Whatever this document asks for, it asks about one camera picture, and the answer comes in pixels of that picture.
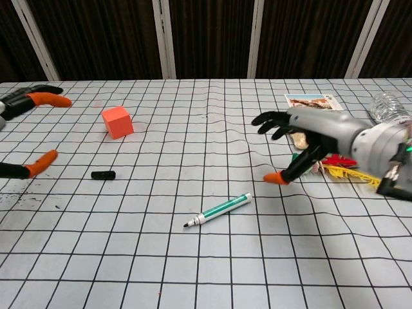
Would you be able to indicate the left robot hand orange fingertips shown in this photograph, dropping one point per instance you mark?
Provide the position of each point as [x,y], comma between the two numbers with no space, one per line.
[19,103]

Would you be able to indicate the right robot hand orange thumbtip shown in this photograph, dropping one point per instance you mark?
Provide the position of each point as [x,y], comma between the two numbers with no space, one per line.
[322,128]

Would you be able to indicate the black marker cap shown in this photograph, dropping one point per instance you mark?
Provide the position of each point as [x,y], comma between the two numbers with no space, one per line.
[103,175]

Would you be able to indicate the green white marker pen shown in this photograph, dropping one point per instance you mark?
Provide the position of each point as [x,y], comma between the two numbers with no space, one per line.
[222,209]

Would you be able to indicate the clear snack bag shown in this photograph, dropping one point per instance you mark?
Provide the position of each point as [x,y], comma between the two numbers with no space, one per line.
[300,141]

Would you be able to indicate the photo postcard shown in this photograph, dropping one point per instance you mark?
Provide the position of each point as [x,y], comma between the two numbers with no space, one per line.
[309,101]

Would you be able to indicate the red yellow feather shuttlecock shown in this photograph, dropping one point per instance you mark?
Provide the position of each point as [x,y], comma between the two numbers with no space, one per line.
[344,172]

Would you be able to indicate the clear plastic water bottle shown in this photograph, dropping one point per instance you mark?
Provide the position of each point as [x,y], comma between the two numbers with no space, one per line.
[387,107]

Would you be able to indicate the orange cube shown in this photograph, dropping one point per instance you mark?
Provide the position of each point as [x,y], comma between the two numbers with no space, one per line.
[118,124]

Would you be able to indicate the checkered light blue tablecloth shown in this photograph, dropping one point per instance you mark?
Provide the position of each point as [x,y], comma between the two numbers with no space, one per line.
[161,251]

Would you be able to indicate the white metal frame post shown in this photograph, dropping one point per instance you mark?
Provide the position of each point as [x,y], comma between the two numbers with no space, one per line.
[35,42]
[256,38]
[367,42]
[164,38]

